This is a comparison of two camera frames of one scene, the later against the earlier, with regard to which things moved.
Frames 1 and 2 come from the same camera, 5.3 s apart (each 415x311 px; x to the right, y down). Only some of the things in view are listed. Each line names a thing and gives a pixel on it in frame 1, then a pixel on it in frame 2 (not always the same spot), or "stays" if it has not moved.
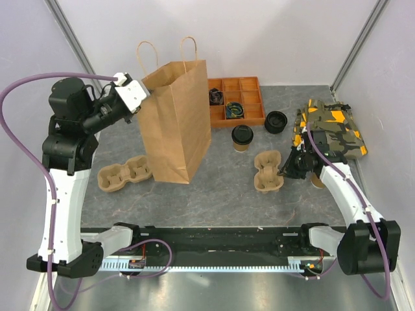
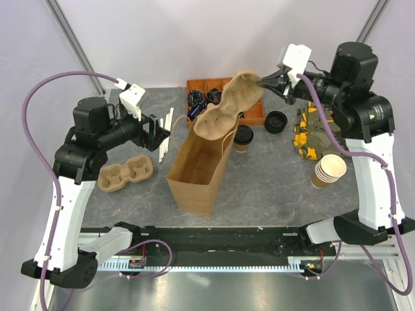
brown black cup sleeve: (216, 97) stays
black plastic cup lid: (242, 135) stays
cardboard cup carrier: (111, 177) stays
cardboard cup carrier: (268, 179) to (241, 92)
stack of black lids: (275, 122) stays
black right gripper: (288, 168) to (284, 87)
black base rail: (231, 241) stays
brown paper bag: (176, 112) to (196, 170)
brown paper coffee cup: (240, 148) stays
